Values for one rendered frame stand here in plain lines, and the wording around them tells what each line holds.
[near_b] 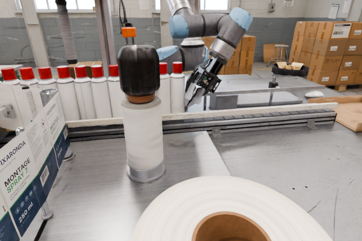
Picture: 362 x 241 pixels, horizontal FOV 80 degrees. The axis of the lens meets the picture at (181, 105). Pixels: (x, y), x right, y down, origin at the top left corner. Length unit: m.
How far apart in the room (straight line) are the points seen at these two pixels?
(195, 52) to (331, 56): 3.43
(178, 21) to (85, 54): 5.66
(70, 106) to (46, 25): 5.79
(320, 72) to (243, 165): 3.68
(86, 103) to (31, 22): 5.88
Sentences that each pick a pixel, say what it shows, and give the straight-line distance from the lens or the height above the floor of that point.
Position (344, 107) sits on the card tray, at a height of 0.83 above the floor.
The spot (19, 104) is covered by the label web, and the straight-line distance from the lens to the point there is 0.73.
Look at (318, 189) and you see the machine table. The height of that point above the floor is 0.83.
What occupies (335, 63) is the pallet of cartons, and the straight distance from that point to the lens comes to 4.40.
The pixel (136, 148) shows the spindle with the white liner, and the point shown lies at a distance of 0.48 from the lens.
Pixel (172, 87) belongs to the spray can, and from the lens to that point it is 0.75.
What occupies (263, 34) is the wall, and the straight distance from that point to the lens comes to 6.89.
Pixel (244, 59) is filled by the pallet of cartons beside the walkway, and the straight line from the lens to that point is 4.24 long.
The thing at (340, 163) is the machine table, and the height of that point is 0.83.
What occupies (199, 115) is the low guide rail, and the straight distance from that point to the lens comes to 0.77.
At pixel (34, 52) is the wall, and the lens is 6.69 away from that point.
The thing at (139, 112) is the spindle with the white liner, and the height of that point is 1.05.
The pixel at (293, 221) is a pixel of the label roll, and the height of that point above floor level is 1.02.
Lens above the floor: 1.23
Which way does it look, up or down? 22 degrees down
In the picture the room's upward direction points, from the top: straight up
